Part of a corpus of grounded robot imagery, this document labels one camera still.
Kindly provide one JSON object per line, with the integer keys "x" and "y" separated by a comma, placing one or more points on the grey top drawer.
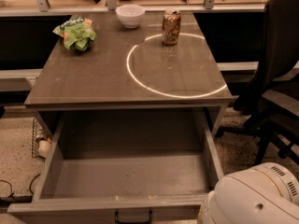
{"x": 100, "y": 162}

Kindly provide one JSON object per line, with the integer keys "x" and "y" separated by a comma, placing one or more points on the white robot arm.
{"x": 267, "y": 193}

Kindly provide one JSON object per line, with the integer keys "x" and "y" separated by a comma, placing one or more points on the grey wooden cabinet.
{"x": 132, "y": 68}

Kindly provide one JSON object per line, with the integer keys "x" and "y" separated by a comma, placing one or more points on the gold soda can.
{"x": 171, "y": 26}

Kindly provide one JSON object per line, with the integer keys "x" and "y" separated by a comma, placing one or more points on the white ceramic bowl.
{"x": 130, "y": 15}

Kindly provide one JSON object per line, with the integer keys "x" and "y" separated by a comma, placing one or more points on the green chip bag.
{"x": 77, "y": 33}

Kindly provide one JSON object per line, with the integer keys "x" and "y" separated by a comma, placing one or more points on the black office chair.
{"x": 272, "y": 106}

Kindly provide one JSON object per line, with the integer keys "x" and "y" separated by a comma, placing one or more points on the wire basket with items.
{"x": 41, "y": 143}

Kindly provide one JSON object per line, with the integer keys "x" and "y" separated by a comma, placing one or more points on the black drawer handle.
{"x": 133, "y": 217}

